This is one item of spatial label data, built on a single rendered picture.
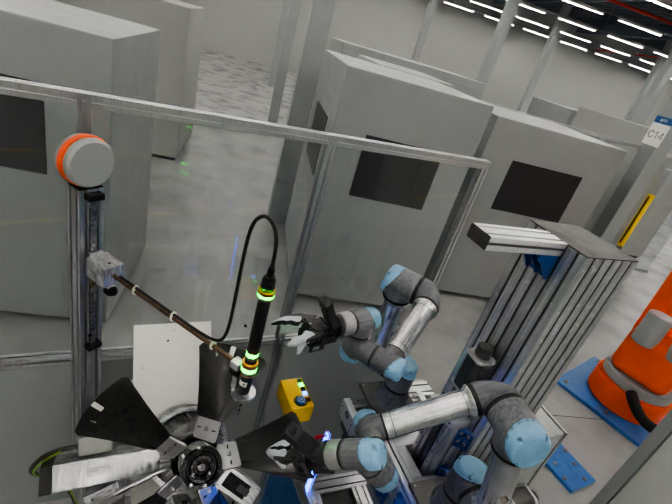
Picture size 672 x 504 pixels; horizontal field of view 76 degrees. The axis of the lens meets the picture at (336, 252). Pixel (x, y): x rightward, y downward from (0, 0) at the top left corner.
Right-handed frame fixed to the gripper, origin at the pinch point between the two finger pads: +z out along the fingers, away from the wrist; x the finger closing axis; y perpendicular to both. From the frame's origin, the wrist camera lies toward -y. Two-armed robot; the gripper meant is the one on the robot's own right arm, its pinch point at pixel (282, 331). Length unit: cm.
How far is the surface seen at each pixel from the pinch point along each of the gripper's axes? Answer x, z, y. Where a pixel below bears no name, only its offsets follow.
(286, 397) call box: 22, -28, 59
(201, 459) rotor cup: -1.4, 17.7, 42.9
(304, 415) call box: 15, -33, 64
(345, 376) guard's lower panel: 53, -94, 100
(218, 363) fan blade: 18.7, 7.3, 26.8
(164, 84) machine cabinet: 588, -130, 55
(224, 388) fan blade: 11.4, 7.5, 30.6
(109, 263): 54, 33, 8
